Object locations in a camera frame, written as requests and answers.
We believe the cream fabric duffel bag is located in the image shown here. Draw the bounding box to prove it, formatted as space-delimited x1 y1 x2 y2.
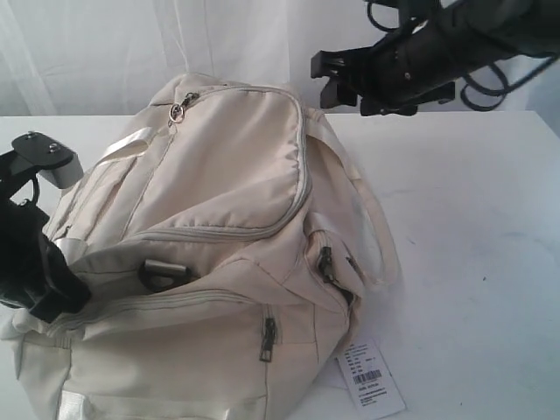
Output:
1 73 400 419

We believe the white paper hang tag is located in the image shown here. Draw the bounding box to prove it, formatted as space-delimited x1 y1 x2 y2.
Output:
337 339 393 419

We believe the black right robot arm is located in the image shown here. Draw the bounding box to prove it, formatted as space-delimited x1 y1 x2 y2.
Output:
311 1 559 116

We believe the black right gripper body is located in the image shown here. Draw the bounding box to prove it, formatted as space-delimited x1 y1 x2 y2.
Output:
349 8 464 116

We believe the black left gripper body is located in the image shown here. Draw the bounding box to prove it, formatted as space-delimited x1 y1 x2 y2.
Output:
1 203 91 323

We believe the silver zipper pull key ring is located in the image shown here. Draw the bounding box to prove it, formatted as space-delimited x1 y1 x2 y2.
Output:
168 94 200 128

